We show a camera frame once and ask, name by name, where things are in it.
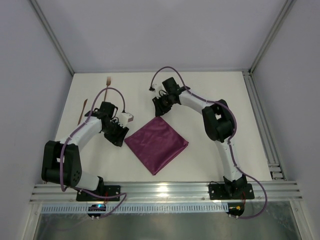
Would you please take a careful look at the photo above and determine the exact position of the corner aluminium post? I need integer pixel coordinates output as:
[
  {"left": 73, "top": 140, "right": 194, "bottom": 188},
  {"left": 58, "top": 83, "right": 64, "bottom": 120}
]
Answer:
[
  {"left": 28, "top": 0, "right": 75, "bottom": 77},
  {"left": 248, "top": 0, "right": 296, "bottom": 75}
]

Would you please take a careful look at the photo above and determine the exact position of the left corner aluminium post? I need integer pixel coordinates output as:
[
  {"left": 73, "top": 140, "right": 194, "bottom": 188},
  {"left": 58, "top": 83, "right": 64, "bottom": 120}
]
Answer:
[{"left": 28, "top": 0, "right": 75, "bottom": 77}]

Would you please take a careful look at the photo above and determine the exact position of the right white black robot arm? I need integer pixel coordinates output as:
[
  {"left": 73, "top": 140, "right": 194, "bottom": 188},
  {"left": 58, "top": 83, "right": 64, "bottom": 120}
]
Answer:
[{"left": 149, "top": 77, "right": 248, "bottom": 199}]

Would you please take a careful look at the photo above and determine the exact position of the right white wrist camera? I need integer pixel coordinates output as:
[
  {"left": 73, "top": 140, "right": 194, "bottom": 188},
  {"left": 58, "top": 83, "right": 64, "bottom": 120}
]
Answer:
[{"left": 149, "top": 83, "right": 163, "bottom": 98}]

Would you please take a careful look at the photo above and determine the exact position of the front aluminium rail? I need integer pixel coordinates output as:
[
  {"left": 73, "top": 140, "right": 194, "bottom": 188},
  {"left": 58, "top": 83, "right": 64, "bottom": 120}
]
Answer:
[{"left": 29, "top": 181, "right": 303, "bottom": 204}]

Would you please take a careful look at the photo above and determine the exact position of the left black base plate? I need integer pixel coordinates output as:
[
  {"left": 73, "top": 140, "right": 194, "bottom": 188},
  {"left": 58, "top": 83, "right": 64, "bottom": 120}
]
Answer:
[{"left": 76, "top": 185, "right": 121, "bottom": 202}]

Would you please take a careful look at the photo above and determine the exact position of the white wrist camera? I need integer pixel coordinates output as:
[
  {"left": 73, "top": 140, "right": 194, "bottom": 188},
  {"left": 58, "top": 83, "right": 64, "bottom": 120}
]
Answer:
[
  {"left": 118, "top": 112, "right": 134, "bottom": 127},
  {"left": 149, "top": 83, "right": 163, "bottom": 98}
]

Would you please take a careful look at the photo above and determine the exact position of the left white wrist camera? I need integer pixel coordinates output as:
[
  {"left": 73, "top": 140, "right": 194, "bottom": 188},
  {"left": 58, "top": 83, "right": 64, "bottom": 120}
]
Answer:
[{"left": 118, "top": 112, "right": 134, "bottom": 127}]

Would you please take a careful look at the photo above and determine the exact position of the purple satin napkin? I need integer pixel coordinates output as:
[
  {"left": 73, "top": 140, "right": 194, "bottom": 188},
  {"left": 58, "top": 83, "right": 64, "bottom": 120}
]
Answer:
[{"left": 124, "top": 117, "right": 189, "bottom": 176}]

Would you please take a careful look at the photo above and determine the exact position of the right corner aluminium post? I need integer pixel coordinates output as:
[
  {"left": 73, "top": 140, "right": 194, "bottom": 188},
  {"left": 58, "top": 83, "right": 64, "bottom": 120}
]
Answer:
[{"left": 248, "top": 0, "right": 296, "bottom": 75}]

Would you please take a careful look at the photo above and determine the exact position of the grey slotted cable duct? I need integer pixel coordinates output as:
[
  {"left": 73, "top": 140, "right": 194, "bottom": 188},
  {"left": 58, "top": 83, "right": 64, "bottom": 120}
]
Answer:
[{"left": 40, "top": 202, "right": 229, "bottom": 215}]

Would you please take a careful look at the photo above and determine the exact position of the right side aluminium rail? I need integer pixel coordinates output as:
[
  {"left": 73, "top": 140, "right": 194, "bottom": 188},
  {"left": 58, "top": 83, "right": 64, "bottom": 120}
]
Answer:
[{"left": 242, "top": 70, "right": 287, "bottom": 181}]

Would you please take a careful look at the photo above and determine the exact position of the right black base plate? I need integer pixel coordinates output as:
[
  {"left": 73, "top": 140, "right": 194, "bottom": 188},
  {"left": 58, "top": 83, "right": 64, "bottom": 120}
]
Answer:
[{"left": 208, "top": 181, "right": 255, "bottom": 200}]

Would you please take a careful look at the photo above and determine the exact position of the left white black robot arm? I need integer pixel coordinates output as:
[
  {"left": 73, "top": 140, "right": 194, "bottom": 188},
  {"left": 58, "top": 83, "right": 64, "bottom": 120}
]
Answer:
[{"left": 41, "top": 101, "right": 134, "bottom": 199}]

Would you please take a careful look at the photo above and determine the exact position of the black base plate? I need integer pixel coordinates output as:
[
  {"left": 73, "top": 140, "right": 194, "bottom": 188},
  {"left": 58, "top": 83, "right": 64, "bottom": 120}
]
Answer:
[
  {"left": 208, "top": 181, "right": 255, "bottom": 200},
  {"left": 76, "top": 185, "right": 121, "bottom": 202}
]

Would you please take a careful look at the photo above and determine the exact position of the aluminium rail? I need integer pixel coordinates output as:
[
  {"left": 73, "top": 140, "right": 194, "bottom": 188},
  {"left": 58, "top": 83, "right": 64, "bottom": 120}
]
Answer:
[
  {"left": 242, "top": 70, "right": 287, "bottom": 181},
  {"left": 29, "top": 181, "right": 303, "bottom": 204}
]

